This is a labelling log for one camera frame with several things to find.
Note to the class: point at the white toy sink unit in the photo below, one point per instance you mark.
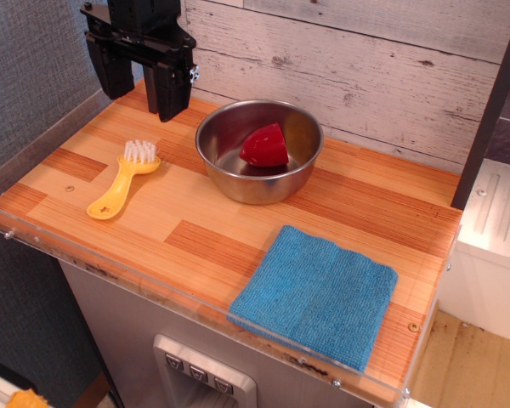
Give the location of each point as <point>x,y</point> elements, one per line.
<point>475,286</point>

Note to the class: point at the red toy strawberry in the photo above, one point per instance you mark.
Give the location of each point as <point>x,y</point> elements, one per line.
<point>265,147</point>

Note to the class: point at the yellow scrub brush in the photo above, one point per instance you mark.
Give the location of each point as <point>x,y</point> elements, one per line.
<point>139,158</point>

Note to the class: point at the clear acrylic guard rail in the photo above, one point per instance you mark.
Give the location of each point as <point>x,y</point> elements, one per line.
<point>179,241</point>

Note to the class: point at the silver toy fridge cabinet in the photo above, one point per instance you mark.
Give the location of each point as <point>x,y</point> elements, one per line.
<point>123,324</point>

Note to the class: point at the yellow object bottom corner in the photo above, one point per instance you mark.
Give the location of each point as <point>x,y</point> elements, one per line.
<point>26,399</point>

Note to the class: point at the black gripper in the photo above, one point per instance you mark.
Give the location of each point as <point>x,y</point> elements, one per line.
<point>148,33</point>

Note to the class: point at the grey dispenser button panel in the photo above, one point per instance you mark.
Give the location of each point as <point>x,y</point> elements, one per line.
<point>192,379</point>

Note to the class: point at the blue folded cloth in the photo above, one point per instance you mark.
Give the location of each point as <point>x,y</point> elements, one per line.
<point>311,293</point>

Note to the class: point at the silver metal bowl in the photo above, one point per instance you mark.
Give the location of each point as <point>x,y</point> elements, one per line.
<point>220,136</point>

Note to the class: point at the dark vertical post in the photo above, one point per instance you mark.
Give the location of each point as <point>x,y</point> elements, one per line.
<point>481,142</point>

